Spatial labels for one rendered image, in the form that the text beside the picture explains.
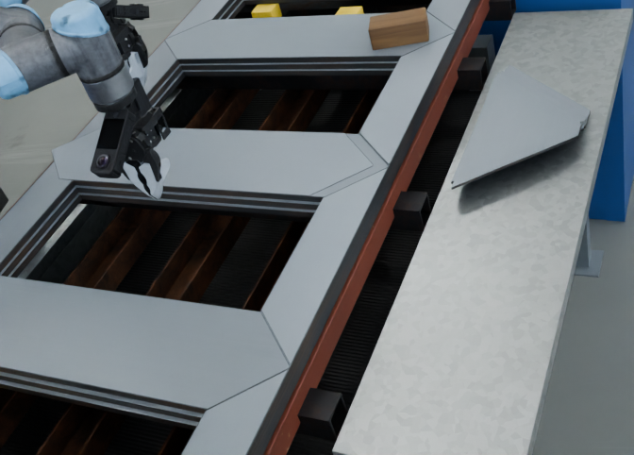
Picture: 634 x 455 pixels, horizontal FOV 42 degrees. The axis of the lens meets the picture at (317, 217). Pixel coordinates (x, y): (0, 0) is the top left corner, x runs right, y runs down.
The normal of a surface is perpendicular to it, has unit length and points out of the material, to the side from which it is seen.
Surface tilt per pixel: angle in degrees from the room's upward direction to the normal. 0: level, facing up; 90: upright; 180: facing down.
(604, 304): 0
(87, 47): 89
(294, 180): 0
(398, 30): 90
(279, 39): 0
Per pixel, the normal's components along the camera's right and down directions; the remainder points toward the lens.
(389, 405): -0.25, -0.74
